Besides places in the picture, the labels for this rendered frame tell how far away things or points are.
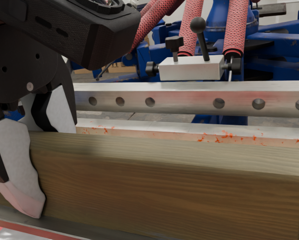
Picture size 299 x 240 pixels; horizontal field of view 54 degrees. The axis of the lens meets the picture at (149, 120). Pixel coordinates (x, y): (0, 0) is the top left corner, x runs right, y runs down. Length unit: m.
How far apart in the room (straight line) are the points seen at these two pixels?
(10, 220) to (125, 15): 0.19
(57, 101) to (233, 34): 0.59
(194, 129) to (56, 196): 0.33
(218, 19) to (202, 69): 0.51
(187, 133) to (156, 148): 0.33
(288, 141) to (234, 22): 0.39
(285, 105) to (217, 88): 0.12
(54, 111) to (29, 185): 0.06
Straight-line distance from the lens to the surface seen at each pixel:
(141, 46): 1.00
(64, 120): 0.25
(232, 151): 0.17
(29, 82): 0.22
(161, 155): 0.18
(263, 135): 0.50
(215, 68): 0.59
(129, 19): 0.16
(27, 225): 0.27
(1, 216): 0.29
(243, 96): 0.54
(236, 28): 0.79
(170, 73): 0.61
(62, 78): 0.25
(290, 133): 0.51
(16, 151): 0.22
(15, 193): 0.23
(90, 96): 0.65
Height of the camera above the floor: 1.24
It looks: 25 degrees down
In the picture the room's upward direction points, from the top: 9 degrees counter-clockwise
